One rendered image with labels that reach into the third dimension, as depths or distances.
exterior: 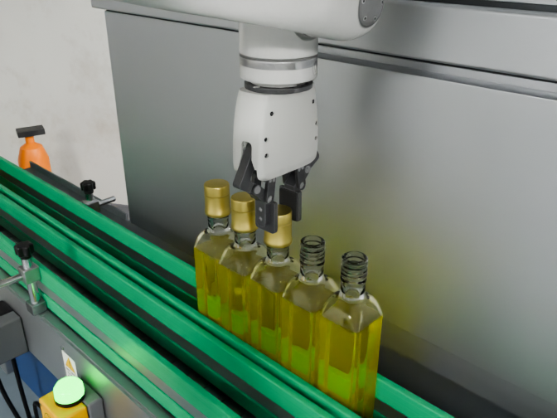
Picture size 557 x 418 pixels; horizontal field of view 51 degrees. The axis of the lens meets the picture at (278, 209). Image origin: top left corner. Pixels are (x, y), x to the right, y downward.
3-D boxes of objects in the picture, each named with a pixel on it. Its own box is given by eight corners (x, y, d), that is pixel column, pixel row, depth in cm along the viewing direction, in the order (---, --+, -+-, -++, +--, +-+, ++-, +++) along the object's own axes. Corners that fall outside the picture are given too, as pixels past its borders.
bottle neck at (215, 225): (234, 228, 80) (232, 196, 78) (217, 235, 79) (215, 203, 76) (220, 221, 82) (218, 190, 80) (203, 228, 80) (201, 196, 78)
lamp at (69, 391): (91, 396, 88) (88, 381, 87) (63, 413, 86) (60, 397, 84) (76, 382, 91) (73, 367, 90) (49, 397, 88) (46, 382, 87)
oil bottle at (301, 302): (336, 410, 79) (345, 275, 69) (309, 433, 75) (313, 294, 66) (306, 389, 82) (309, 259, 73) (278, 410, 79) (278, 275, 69)
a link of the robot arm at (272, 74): (279, 42, 68) (279, 69, 69) (222, 53, 62) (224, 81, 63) (336, 52, 62) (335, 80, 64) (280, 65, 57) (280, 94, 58)
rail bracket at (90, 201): (123, 234, 125) (116, 177, 119) (95, 245, 121) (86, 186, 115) (113, 228, 128) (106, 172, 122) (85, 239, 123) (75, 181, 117)
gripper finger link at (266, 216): (259, 172, 68) (259, 224, 71) (239, 181, 66) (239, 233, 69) (278, 180, 66) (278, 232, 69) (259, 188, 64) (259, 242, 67)
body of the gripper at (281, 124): (284, 60, 69) (284, 151, 73) (220, 75, 62) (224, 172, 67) (335, 70, 64) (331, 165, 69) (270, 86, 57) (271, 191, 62)
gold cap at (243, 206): (229, 222, 77) (228, 191, 75) (255, 220, 77) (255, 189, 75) (233, 235, 74) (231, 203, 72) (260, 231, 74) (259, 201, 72)
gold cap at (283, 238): (297, 240, 72) (298, 209, 70) (278, 251, 70) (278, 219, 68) (277, 231, 74) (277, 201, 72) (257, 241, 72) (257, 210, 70)
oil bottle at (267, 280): (306, 387, 82) (309, 257, 73) (278, 409, 79) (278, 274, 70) (277, 369, 86) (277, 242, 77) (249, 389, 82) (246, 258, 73)
